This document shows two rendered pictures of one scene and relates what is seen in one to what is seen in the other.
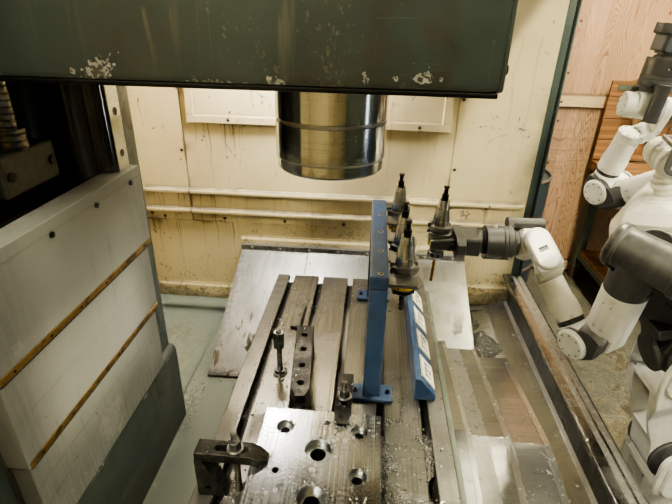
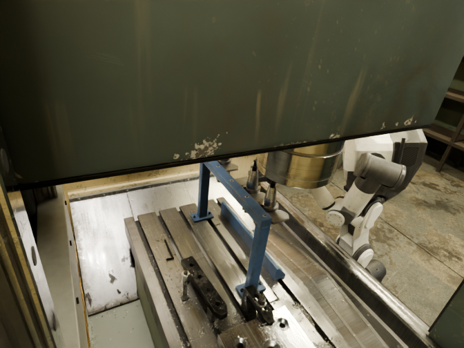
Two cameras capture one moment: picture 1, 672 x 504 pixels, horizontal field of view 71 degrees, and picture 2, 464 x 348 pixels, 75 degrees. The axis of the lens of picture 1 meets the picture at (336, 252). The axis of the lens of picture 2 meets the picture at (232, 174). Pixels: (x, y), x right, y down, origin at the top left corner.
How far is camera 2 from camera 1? 0.54 m
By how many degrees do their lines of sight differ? 31
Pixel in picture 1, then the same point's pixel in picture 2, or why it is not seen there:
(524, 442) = (317, 276)
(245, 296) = (91, 241)
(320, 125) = (327, 154)
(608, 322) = (358, 204)
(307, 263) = (130, 200)
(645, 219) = (367, 147)
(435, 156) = not seen: hidden behind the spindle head
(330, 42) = (373, 105)
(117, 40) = (228, 122)
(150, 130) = not seen: outside the picture
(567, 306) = (329, 198)
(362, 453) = (295, 336)
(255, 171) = not seen: hidden behind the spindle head
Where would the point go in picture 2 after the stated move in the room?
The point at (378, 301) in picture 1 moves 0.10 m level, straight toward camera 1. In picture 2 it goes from (264, 233) to (282, 255)
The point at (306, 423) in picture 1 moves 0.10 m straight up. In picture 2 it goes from (250, 333) to (255, 311)
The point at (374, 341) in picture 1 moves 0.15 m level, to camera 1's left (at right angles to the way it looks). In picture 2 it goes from (259, 257) to (219, 274)
